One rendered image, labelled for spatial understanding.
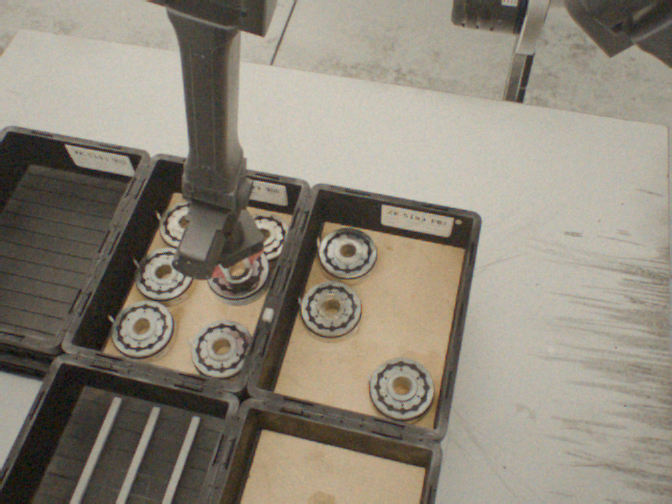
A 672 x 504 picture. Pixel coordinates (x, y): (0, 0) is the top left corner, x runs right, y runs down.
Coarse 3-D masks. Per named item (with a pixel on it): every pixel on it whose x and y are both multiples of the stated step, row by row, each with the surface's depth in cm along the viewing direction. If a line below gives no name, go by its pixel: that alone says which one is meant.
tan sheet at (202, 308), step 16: (288, 224) 128; (160, 240) 127; (240, 272) 124; (272, 272) 123; (208, 288) 122; (128, 304) 121; (192, 304) 120; (208, 304) 120; (224, 304) 120; (256, 304) 120; (176, 320) 119; (192, 320) 119; (208, 320) 119; (240, 320) 119; (256, 320) 119; (176, 336) 117; (192, 336) 117; (112, 352) 116; (176, 352) 116; (224, 352) 116; (176, 368) 115; (192, 368) 114
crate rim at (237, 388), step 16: (160, 160) 125; (176, 160) 124; (144, 176) 122; (256, 176) 122; (272, 176) 122; (304, 192) 120; (128, 208) 119; (304, 208) 118; (128, 224) 118; (112, 240) 116; (288, 240) 115; (112, 256) 114; (96, 272) 113; (96, 288) 111; (272, 288) 112; (80, 304) 110; (272, 304) 109; (80, 320) 108; (256, 336) 108; (80, 352) 106; (96, 352) 106; (256, 352) 105; (144, 368) 104; (160, 368) 104; (208, 384) 103; (224, 384) 102; (240, 384) 102
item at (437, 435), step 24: (312, 192) 120; (336, 192) 120; (360, 192) 119; (456, 216) 117; (480, 216) 116; (288, 264) 113; (264, 336) 106; (456, 336) 105; (264, 360) 104; (456, 360) 103; (312, 408) 100; (336, 408) 100; (408, 432) 98; (432, 432) 98
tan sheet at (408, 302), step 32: (384, 256) 124; (416, 256) 124; (448, 256) 124; (352, 288) 121; (384, 288) 121; (416, 288) 121; (448, 288) 121; (384, 320) 118; (416, 320) 118; (448, 320) 118; (288, 352) 115; (320, 352) 115; (352, 352) 115; (384, 352) 115; (416, 352) 115; (288, 384) 113; (320, 384) 113; (352, 384) 112
